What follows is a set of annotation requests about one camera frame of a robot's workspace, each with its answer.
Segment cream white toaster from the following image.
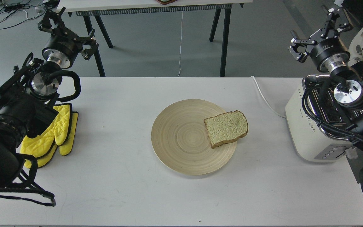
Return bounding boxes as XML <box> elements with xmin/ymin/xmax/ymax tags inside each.
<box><xmin>285</xmin><ymin>74</ymin><xmax>363</xmax><ymax>163</ymax></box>

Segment yellow oven mitt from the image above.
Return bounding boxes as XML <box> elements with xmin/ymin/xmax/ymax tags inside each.
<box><xmin>36</xmin><ymin>112</ymin><xmax>79</xmax><ymax>168</ymax></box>
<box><xmin>20</xmin><ymin>102</ymin><xmax>72</xmax><ymax>159</ymax></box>

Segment slice of bread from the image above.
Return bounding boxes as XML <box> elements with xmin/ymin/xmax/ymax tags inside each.
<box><xmin>203</xmin><ymin>110</ymin><xmax>248</xmax><ymax>148</ymax></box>

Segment white hanging cable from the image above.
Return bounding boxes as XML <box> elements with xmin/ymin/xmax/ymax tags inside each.
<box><xmin>178</xmin><ymin>11</ymin><xmax>183</xmax><ymax>78</ymax></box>

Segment floor cables and adapters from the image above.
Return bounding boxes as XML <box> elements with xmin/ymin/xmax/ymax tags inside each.
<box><xmin>0</xmin><ymin>0</ymin><xmax>60</xmax><ymax>31</ymax></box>

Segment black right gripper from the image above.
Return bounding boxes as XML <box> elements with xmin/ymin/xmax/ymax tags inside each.
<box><xmin>288</xmin><ymin>4</ymin><xmax>354</xmax><ymax>73</ymax></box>

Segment white background table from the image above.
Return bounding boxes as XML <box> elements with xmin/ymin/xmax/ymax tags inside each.
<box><xmin>56</xmin><ymin>0</ymin><xmax>249</xmax><ymax>78</ymax></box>

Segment round bamboo plate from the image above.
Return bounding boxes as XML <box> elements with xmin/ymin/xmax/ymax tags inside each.
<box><xmin>151</xmin><ymin>99</ymin><xmax>237</xmax><ymax>176</ymax></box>

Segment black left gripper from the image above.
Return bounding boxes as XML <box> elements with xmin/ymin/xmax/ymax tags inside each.
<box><xmin>37</xmin><ymin>7</ymin><xmax>99</xmax><ymax>69</ymax></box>

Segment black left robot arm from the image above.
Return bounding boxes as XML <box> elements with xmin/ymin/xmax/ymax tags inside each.
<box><xmin>0</xmin><ymin>7</ymin><xmax>99</xmax><ymax>207</ymax></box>

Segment yellow oven mitt upper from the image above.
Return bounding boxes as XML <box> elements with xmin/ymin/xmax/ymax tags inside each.
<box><xmin>20</xmin><ymin>102</ymin><xmax>72</xmax><ymax>159</ymax></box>

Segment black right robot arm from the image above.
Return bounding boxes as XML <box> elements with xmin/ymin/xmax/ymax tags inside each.
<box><xmin>285</xmin><ymin>0</ymin><xmax>363</xmax><ymax>194</ymax></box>

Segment yellow oven mitt lower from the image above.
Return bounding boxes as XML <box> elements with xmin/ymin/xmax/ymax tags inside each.
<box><xmin>36</xmin><ymin>112</ymin><xmax>79</xmax><ymax>168</ymax></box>

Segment white toaster power cable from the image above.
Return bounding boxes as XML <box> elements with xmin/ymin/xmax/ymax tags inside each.
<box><xmin>250</xmin><ymin>76</ymin><xmax>287</xmax><ymax>119</ymax></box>

